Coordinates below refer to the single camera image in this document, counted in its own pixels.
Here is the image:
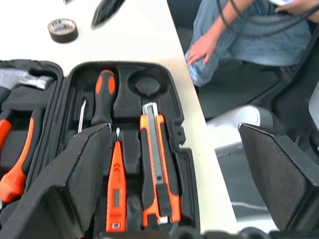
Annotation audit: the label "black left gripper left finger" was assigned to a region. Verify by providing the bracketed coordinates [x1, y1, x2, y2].
[0, 122, 112, 239]

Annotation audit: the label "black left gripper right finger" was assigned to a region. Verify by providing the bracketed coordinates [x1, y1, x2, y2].
[238, 122, 319, 233]

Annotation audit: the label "orange voltage tester pen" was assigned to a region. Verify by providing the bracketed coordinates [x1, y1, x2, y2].
[105, 126, 128, 233]

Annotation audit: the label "orange black screwdriver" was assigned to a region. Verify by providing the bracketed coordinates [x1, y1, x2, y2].
[90, 69, 117, 128]

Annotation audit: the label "orange black utility knife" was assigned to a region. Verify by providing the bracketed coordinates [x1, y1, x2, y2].
[139, 102, 181, 225]

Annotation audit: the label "black plastic tool case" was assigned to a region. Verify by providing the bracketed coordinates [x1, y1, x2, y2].
[0, 58, 201, 239]

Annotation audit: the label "person's right hand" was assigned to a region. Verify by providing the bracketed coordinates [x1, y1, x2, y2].
[186, 42, 213, 67]

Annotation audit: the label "person's left hand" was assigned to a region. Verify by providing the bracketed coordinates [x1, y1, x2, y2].
[275, 0, 319, 16]

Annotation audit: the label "black electrical tape roll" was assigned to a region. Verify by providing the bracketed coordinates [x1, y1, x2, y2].
[47, 17, 79, 43]

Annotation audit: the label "claw hammer, black orange grip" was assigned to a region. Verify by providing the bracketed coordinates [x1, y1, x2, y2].
[0, 67, 55, 101]

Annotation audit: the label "seated bystander person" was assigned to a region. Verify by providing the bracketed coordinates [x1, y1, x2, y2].
[185, 0, 314, 88]

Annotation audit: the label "orange handled pliers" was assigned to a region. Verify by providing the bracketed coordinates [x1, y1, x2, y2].
[0, 116, 36, 204]

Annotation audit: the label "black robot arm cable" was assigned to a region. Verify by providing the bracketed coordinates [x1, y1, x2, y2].
[218, 0, 319, 28]

